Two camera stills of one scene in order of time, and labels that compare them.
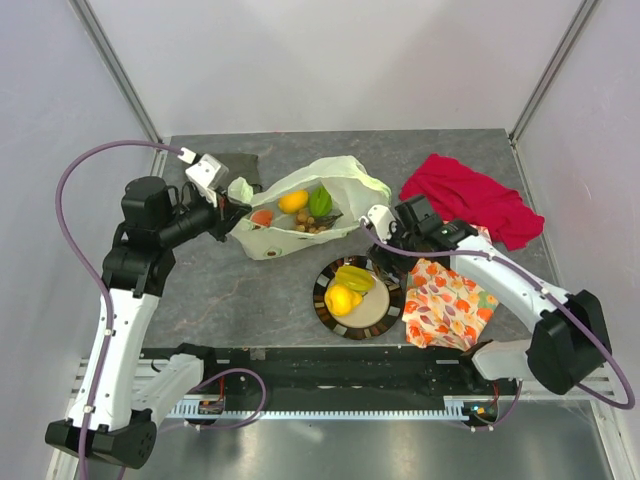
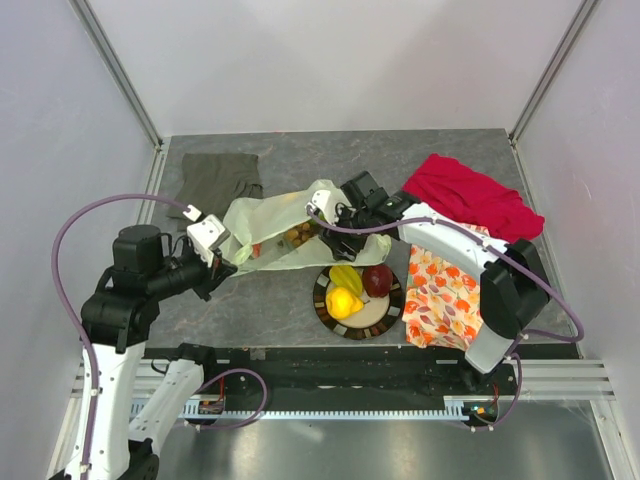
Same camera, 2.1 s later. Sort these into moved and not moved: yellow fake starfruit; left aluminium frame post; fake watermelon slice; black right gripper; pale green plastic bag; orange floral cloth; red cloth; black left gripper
Moved: black right gripper; fake watermelon slice; pale green plastic bag; black left gripper; yellow fake starfruit
Not moved: orange floral cloth; left aluminium frame post; red cloth
